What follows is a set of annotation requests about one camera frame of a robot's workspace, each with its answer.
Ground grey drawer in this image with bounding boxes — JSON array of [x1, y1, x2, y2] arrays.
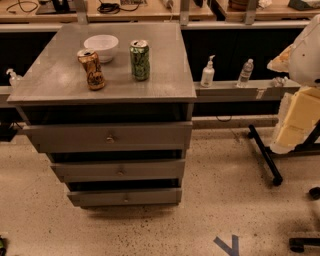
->
[[51, 159, 185, 183], [67, 188, 182, 207], [23, 122, 192, 153]]

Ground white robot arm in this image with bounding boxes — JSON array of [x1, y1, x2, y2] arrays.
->
[[267, 15, 320, 154]]

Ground grey drawer cabinet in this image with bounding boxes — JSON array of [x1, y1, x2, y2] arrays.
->
[[8, 23, 196, 208]]

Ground grey top drawer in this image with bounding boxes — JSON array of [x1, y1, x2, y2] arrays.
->
[[23, 122, 192, 153]]

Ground grey bottom drawer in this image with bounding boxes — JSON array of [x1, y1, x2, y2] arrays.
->
[[67, 188, 182, 207]]

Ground white pump bottle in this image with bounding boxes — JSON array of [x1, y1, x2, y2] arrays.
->
[[200, 55, 215, 88]]

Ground green soda can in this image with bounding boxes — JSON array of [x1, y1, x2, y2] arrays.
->
[[129, 40, 150, 81]]

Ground black stand leg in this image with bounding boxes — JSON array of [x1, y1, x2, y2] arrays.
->
[[248, 125, 283, 186]]

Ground crushed brown soda can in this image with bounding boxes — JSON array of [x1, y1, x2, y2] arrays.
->
[[77, 48, 105, 90]]

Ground white bowl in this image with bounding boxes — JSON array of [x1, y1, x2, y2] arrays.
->
[[84, 34, 119, 63]]

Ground crumpled plastic wrap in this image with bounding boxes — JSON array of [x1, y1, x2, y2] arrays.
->
[[271, 77, 289, 87]]

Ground clear pump bottle left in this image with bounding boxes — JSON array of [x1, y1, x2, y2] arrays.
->
[[6, 68, 22, 87]]

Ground black cable on desk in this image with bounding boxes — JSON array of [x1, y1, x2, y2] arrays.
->
[[96, 0, 141, 15]]

